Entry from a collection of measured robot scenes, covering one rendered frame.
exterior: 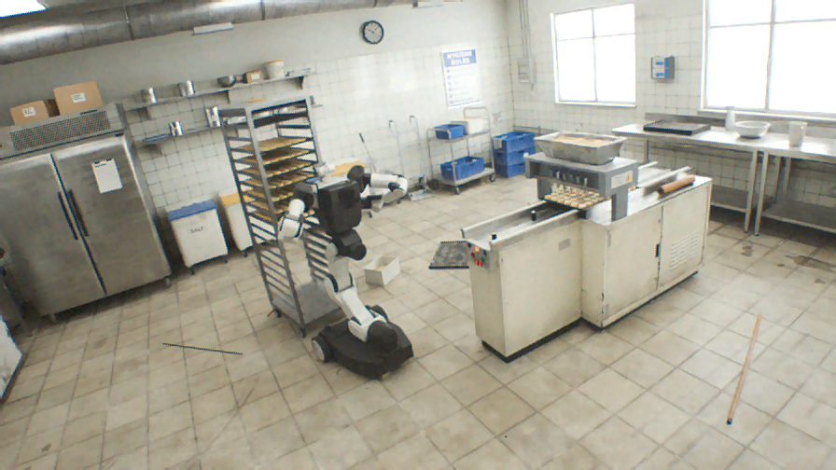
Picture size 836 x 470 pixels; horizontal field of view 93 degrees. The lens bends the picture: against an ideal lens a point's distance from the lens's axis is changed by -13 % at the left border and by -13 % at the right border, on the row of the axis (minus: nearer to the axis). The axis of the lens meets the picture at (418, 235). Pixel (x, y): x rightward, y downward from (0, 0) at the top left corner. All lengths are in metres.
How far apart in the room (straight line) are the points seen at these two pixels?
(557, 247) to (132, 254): 4.24
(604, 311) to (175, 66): 5.23
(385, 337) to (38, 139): 3.89
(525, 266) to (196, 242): 3.96
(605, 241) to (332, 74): 4.53
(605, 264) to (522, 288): 0.57
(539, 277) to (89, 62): 5.24
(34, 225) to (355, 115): 4.03
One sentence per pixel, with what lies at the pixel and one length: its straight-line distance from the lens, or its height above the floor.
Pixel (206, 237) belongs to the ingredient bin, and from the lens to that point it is 5.66.
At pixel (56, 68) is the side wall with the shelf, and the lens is 6.21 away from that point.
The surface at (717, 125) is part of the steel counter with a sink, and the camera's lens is 5.86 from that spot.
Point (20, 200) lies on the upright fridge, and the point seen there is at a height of 1.36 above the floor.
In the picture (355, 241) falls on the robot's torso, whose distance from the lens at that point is 2.88.
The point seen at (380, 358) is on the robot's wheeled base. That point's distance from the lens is 3.05.
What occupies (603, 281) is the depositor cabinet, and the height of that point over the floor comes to 0.45.
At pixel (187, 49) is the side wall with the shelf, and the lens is 6.13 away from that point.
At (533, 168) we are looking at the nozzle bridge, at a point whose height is 1.10.
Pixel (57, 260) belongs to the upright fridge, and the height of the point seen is 0.69.
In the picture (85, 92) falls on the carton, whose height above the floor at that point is 2.21.
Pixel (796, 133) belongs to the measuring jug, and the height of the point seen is 0.99.
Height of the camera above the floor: 1.94
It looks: 21 degrees down
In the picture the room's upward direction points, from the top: 9 degrees counter-clockwise
